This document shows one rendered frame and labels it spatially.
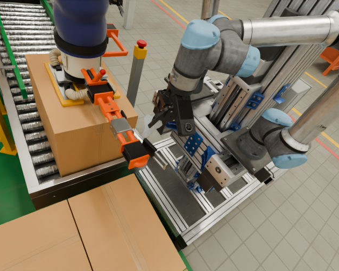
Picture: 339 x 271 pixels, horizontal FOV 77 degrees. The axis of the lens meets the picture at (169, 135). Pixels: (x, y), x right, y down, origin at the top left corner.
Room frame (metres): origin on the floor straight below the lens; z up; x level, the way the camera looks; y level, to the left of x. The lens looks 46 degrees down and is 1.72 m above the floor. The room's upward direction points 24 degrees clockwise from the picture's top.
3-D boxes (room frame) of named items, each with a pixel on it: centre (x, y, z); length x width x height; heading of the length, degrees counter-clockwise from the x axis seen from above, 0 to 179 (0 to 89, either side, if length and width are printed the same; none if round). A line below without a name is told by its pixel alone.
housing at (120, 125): (0.56, 0.19, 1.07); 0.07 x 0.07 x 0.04; 50
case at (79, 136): (0.83, 0.55, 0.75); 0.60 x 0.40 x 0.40; 50
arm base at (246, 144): (0.81, -0.39, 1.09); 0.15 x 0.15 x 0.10
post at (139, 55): (1.36, 0.42, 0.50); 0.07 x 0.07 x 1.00; 50
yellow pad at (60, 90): (0.78, 0.61, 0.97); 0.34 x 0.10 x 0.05; 50
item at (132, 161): (0.46, 0.09, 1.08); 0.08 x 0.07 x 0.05; 50
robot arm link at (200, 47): (0.49, 0.02, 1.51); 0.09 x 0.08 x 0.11; 113
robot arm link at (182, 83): (0.49, 0.03, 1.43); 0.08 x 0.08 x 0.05
